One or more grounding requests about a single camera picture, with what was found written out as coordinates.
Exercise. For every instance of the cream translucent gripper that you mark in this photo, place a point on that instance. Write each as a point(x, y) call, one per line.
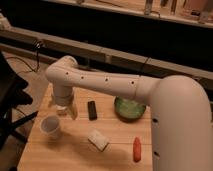
point(71, 108)

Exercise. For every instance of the green bowl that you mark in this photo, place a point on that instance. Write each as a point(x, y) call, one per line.
point(128, 110)

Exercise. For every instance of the black chair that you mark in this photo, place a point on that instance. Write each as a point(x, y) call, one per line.
point(11, 95)

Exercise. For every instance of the black rectangular block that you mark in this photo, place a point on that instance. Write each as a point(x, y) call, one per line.
point(92, 110)

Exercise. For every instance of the white sponge block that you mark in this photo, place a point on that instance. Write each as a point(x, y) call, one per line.
point(98, 139)

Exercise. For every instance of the orange carrot toy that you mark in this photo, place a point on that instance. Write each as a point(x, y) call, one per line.
point(136, 149)

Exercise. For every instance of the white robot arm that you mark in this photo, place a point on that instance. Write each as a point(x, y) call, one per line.
point(181, 117)

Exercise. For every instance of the white ceramic cup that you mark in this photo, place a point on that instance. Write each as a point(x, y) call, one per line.
point(50, 126)

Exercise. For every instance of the white tube bottle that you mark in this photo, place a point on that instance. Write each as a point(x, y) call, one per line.
point(61, 110)

